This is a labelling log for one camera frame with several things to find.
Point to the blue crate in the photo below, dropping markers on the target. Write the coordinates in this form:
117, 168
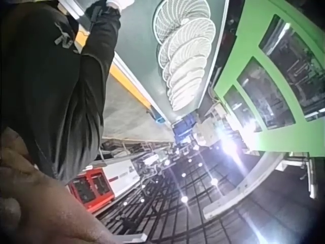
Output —
183, 127

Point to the row of white fan grilles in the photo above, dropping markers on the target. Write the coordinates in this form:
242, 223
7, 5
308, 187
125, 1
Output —
185, 53

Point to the red and white machine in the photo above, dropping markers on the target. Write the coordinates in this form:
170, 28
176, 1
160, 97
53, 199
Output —
99, 184

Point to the green machine with windows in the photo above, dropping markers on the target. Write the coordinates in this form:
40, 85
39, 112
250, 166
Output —
266, 84

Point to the black wrist band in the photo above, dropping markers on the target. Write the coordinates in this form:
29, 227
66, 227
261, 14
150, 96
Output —
96, 13

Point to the white curved machine frame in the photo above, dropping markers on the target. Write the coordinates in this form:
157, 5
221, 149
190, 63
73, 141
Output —
243, 188

